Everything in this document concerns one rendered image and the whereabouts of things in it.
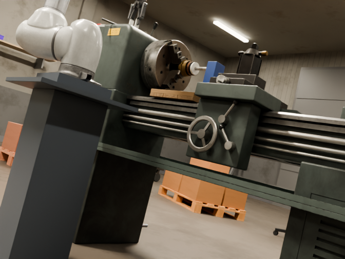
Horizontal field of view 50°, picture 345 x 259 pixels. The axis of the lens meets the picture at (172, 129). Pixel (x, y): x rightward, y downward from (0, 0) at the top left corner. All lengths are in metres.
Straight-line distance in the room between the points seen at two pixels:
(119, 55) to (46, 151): 0.82
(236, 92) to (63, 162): 0.76
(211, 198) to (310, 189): 3.23
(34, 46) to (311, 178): 1.26
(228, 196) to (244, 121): 3.21
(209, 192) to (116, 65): 2.69
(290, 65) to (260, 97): 8.85
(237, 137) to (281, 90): 8.75
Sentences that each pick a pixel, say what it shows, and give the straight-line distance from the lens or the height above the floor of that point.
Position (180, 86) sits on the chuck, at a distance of 2.22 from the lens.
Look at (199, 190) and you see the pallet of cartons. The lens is 4.44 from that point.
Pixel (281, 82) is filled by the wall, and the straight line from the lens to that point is 10.29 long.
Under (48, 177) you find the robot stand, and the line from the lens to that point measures 1.59.
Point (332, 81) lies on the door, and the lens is 9.52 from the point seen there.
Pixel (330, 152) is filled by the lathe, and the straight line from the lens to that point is 1.45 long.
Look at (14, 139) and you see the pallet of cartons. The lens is 4.91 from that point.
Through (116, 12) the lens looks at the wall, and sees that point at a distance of 9.53.
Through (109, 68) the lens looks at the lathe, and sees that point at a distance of 2.19.
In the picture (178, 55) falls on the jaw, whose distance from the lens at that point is 2.12.
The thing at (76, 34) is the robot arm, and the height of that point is 0.99.
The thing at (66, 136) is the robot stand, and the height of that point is 0.56.
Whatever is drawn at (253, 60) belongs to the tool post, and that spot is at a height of 1.09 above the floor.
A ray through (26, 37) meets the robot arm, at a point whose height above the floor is 0.93.
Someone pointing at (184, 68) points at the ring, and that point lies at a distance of 2.08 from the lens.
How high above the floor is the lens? 0.59
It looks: 4 degrees up
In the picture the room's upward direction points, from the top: 14 degrees clockwise
